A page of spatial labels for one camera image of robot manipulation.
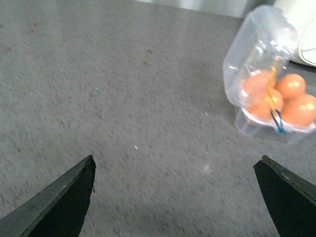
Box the yellow and blue rubber bands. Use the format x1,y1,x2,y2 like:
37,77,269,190
267,55,287,135

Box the white soy milk maker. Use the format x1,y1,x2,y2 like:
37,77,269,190
273,0,316,67

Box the clear plastic egg box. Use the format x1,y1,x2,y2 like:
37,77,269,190
223,5,316,143

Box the brown egg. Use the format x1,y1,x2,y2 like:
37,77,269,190
281,94,316,126
247,89,283,120
274,74,306,100
242,71,270,96

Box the grey curtain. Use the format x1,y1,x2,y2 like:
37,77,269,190
139,0,275,18

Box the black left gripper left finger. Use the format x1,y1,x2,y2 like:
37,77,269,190
0,155,96,237

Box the brown egg in box front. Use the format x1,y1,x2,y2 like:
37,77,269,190
247,89,283,120

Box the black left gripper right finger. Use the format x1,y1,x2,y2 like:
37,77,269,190
253,155,316,237

